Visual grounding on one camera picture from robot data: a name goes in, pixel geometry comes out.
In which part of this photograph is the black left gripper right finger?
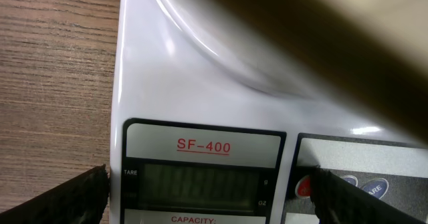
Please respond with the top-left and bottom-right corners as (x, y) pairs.
(310, 167), (423, 224)

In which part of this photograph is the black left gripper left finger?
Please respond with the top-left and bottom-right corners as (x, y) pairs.
(1, 164), (110, 224)

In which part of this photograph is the white digital kitchen scale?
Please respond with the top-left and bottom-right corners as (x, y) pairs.
(110, 0), (427, 223)

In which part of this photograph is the white round bowl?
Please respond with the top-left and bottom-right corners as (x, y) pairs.
(193, 0), (428, 144)

